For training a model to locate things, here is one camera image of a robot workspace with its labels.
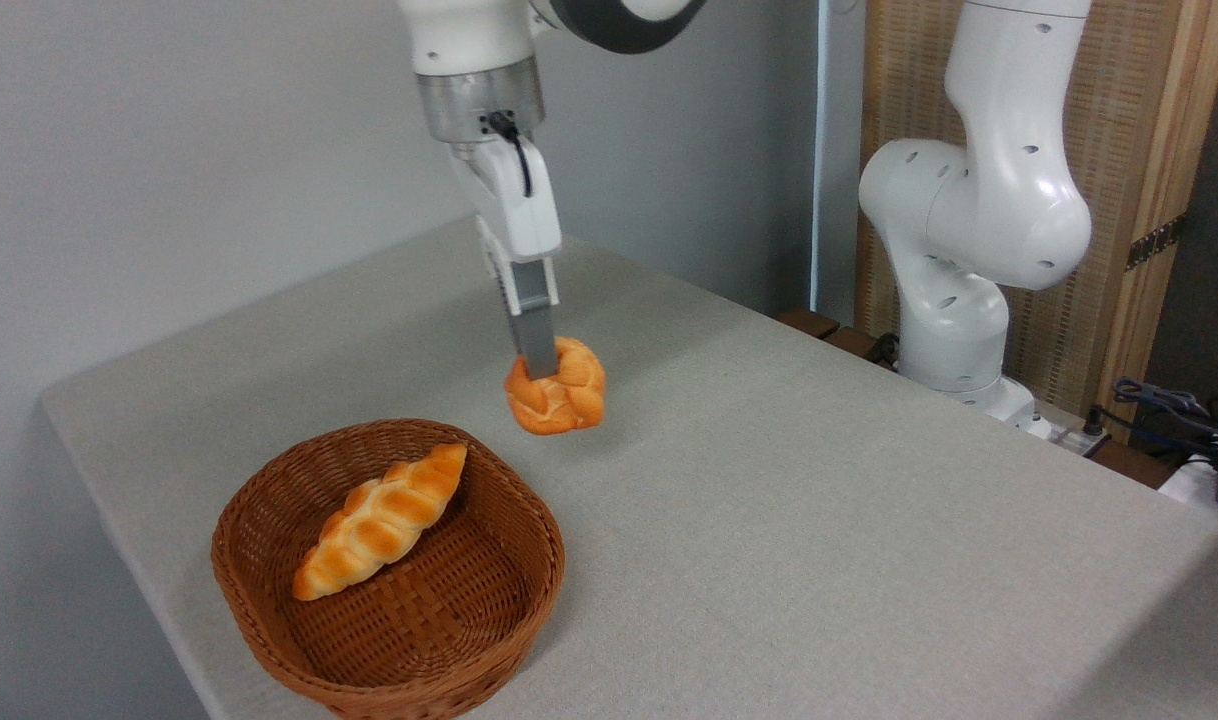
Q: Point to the round knotted bread roll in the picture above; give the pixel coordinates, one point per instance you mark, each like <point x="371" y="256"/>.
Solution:
<point x="564" y="395"/>

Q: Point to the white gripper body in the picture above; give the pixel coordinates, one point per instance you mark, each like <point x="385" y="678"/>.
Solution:
<point x="514" y="215"/>

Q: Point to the white vertical wall strip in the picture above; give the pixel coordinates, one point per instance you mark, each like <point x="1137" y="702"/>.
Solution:
<point x="820" y="150"/>

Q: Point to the brown wicker basket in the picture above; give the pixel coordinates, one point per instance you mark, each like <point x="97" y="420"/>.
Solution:
<point x="469" y="620"/>

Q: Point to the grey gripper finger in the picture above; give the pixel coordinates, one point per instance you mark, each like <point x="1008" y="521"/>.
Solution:
<point x="491" y="270"/>
<point x="536" y="320"/>

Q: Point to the black metal hinge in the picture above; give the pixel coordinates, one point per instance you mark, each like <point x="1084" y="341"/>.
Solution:
<point x="1157" y="242"/>

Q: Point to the brown wooden base board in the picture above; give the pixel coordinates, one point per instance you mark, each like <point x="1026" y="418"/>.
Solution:
<point x="819" y="325"/>

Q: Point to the long braided bread loaf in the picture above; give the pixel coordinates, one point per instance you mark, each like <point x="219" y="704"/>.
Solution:
<point x="379" y="525"/>

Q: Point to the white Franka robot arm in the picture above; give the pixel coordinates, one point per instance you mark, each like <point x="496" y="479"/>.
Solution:
<point x="989" y="210"/>

